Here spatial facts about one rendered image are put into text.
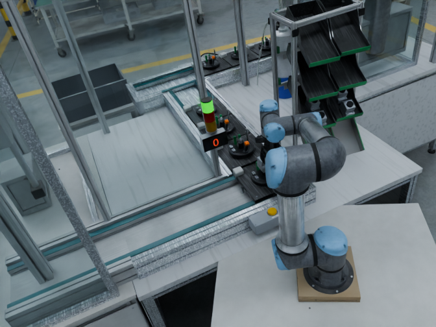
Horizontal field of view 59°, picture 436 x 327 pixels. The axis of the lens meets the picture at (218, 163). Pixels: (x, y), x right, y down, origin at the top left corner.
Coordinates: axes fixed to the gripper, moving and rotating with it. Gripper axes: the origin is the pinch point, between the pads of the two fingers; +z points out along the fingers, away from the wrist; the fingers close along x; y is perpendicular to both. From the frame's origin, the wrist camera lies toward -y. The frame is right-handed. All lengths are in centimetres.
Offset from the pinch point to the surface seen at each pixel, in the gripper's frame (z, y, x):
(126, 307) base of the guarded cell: 27, 17, -81
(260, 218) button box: 11.4, 16.0, -14.9
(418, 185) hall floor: 107, -31, 144
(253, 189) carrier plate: 10.4, -1.5, -9.0
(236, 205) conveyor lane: 15.8, -0.8, -18.9
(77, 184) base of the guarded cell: 21, -70, -88
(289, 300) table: 22, 50, -22
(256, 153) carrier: 10.3, -24.8, 5.3
